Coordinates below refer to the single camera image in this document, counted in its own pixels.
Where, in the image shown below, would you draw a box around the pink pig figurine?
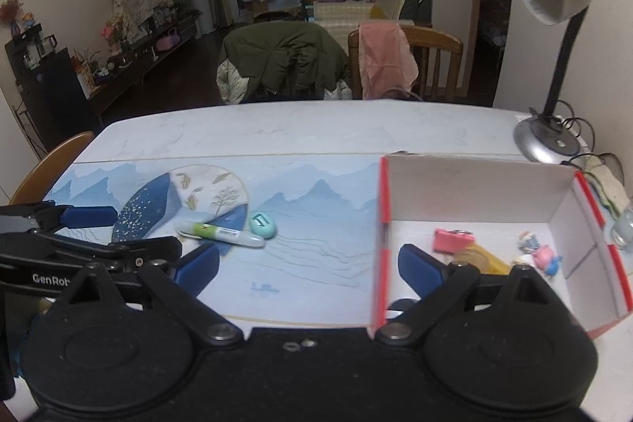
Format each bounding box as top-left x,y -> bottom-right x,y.
531,244 -> 565,279

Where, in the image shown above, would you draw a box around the green cloth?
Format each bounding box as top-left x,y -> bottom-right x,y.
586,165 -> 633,218

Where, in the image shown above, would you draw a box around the dried flowers in vase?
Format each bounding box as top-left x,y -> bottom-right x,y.
0,0 -> 26,38

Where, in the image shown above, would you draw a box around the white quilted cloth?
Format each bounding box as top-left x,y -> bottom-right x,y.
216,59 -> 248,104

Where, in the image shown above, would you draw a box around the slatted wooden chair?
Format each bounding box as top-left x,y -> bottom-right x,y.
347,25 -> 464,102

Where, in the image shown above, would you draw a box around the black lamp cable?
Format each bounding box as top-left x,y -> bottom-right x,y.
529,108 -> 626,185

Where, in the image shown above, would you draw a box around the pink cloth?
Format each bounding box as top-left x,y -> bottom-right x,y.
358,21 -> 419,100

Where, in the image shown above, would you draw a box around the red cardboard box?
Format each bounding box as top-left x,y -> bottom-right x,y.
371,153 -> 633,339

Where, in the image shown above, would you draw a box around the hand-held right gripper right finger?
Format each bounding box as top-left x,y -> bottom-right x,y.
374,244 -> 577,346

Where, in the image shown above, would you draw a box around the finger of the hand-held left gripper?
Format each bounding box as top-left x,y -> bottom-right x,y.
0,201 -> 118,232
0,234 -> 184,277

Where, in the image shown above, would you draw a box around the black cabinet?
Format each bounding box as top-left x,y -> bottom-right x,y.
15,49 -> 98,151

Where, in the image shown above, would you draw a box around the green white pen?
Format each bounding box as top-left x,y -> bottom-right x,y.
175,221 -> 266,249

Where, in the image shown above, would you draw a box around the pink flowers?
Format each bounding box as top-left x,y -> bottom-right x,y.
101,19 -> 125,52

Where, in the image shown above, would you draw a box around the pink flat pack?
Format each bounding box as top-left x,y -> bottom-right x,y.
434,228 -> 476,255

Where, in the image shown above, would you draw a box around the small teal case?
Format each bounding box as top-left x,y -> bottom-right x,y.
248,212 -> 278,239

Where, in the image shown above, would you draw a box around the small yellow box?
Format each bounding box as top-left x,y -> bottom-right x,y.
452,241 -> 512,277

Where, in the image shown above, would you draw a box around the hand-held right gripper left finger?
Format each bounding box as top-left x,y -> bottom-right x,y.
49,243 -> 245,346

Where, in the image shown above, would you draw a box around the olive green jacket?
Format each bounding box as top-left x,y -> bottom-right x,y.
218,21 -> 349,104

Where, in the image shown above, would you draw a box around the blue printed table mat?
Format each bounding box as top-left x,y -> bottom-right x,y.
47,153 -> 384,329

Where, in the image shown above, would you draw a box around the clear glass cup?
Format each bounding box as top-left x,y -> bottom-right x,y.
609,209 -> 633,250

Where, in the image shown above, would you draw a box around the black coffee machine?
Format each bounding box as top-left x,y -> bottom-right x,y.
5,23 -> 58,72

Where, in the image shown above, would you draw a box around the cream quilted sofa cover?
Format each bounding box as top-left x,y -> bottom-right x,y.
314,0 -> 377,50

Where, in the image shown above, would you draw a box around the round white table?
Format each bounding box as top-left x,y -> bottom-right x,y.
235,0 -> 310,15

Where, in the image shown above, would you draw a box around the pink bag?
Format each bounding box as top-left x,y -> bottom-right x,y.
155,26 -> 180,52

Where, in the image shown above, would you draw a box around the low dark TV cabinet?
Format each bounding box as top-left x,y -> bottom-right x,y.
86,17 -> 199,114

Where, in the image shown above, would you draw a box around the curved-back wooden chair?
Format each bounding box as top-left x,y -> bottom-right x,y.
10,131 -> 96,205

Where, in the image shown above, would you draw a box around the small blue white figurine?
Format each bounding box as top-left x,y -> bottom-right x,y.
517,231 -> 543,255

